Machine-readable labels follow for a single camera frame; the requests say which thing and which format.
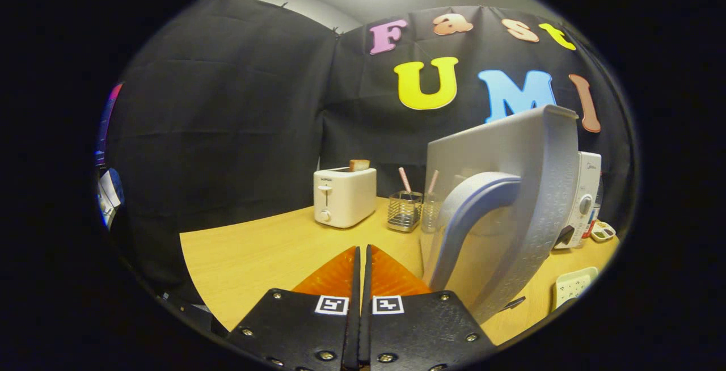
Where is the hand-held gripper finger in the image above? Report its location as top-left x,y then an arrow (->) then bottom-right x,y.
226,245 -> 361,371
363,244 -> 499,371

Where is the white microwave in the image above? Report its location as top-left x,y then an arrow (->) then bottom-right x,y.
420,104 -> 603,324

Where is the cream toaster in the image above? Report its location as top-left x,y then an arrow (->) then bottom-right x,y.
313,167 -> 378,229

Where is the cream rectangular plate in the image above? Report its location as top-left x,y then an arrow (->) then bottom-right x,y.
553,267 -> 600,310

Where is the black backdrop cloth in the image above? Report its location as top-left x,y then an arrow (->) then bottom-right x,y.
105,0 -> 633,303

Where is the clear plastic water bottle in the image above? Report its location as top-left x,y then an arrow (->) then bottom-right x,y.
588,201 -> 603,239

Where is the white divided bean tray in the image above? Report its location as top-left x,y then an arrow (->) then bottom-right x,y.
590,221 -> 617,243

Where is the white and blue object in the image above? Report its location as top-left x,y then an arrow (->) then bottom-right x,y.
98,168 -> 124,229

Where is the wire mesh basket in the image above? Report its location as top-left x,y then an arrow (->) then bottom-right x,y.
387,191 -> 424,233

